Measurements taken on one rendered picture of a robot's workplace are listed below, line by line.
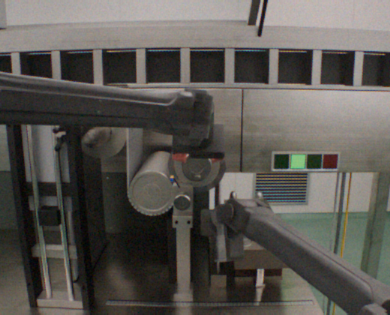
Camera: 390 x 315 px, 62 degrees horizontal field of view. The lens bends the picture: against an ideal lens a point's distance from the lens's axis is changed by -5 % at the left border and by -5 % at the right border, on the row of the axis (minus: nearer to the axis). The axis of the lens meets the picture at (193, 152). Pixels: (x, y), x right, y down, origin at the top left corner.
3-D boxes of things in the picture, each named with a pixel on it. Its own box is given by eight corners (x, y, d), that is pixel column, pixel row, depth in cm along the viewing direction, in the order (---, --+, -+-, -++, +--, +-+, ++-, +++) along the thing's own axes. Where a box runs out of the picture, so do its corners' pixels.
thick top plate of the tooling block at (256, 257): (233, 269, 90) (235, 249, 89) (223, 214, 129) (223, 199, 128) (292, 268, 90) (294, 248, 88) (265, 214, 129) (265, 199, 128)
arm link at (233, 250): (264, 202, 72) (232, 202, 68) (271, 257, 69) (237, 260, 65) (232, 212, 82) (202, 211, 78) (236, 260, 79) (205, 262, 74)
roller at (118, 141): (76, 157, 89) (73, 105, 86) (101, 142, 113) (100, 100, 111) (127, 158, 89) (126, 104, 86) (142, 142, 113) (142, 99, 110)
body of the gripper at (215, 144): (224, 156, 67) (226, 137, 61) (172, 156, 68) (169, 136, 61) (223, 128, 70) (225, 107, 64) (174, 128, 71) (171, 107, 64)
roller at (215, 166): (172, 184, 88) (177, 140, 86) (178, 161, 114) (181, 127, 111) (216, 190, 88) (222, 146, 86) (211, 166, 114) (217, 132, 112)
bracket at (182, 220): (174, 299, 88) (172, 190, 82) (175, 285, 94) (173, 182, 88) (193, 299, 88) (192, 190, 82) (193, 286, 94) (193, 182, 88)
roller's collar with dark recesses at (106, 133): (81, 148, 82) (79, 122, 81) (88, 144, 88) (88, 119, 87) (106, 148, 82) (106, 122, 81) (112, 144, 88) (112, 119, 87)
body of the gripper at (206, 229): (241, 235, 85) (244, 232, 78) (200, 235, 86) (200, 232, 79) (240, 210, 87) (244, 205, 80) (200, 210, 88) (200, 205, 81)
